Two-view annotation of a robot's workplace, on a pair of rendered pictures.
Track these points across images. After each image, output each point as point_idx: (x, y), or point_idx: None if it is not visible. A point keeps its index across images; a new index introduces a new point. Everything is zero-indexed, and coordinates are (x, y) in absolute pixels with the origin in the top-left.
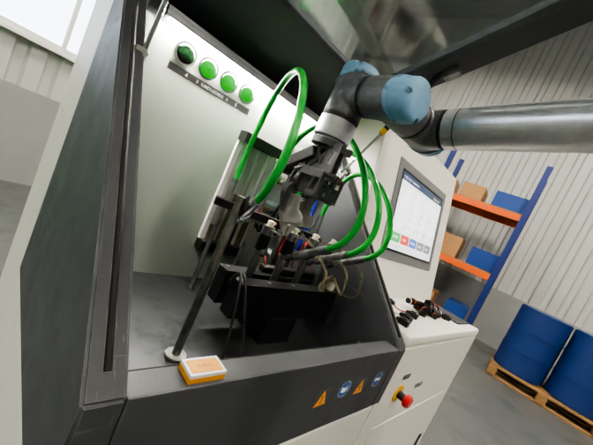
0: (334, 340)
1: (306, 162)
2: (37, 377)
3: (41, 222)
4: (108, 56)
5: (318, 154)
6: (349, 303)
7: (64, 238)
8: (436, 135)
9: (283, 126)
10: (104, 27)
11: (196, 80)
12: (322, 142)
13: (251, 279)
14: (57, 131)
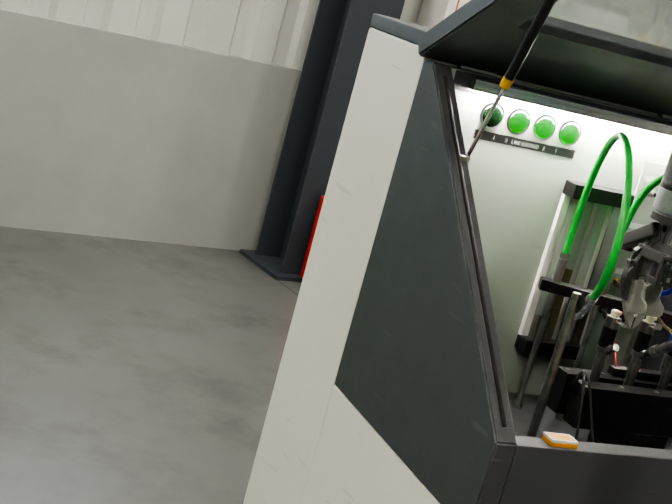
0: None
1: (648, 241)
2: (435, 452)
3: (367, 332)
4: (435, 169)
5: (659, 232)
6: None
7: (428, 347)
8: None
9: None
10: (410, 116)
11: (505, 139)
12: (661, 222)
13: (598, 383)
14: (346, 219)
